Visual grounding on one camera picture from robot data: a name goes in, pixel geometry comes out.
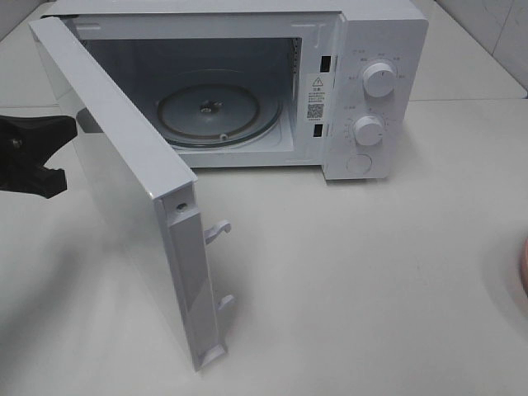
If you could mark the glass microwave turntable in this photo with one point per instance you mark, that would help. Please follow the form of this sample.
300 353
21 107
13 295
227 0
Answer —
215 108

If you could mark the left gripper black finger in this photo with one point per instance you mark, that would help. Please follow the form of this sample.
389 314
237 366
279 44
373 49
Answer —
39 181
36 139

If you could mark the white microwave door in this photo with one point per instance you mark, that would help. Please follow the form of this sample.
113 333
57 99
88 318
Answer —
143 190

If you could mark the white microwave oven body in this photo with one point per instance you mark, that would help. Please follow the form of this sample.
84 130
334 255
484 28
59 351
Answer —
144 45

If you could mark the white warning label sticker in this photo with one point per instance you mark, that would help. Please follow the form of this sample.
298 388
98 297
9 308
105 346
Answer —
316 94

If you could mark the pink round plate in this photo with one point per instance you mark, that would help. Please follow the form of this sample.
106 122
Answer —
524 266

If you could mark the round door release button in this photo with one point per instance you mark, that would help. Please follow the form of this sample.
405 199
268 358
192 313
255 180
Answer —
359 164

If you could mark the upper white power knob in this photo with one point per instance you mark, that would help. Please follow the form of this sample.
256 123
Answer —
379 79

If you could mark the white timer knob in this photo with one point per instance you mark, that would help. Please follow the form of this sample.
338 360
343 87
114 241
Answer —
368 130

